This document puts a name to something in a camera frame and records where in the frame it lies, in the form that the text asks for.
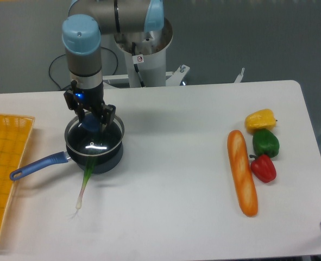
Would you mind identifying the orange baguette loaf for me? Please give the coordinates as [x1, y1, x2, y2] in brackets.
[227, 130, 258, 217]

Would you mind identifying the yellow woven basket tray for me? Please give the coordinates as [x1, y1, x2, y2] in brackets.
[0, 114, 35, 237]

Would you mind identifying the green spring onion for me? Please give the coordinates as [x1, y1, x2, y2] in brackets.
[67, 135, 104, 221]

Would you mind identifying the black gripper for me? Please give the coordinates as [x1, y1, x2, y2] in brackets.
[64, 80, 116, 131]

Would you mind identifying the glass lid with blue knob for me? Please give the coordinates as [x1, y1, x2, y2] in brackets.
[64, 113, 125, 157]

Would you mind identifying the yellow bell pepper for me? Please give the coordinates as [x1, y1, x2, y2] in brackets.
[244, 109, 277, 134]

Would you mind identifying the red bell pepper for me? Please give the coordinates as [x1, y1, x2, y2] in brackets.
[249, 154, 276, 183]

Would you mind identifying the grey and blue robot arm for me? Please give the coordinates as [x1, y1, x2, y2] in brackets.
[62, 1, 165, 133]

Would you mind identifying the green bell pepper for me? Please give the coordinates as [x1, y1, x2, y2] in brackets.
[253, 129, 280, 158]

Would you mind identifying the dark pot with blue handle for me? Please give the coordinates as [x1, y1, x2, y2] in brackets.
[9, 144, 123, 181]

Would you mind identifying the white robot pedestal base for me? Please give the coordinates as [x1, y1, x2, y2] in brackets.
[102, 17, 246, 89]

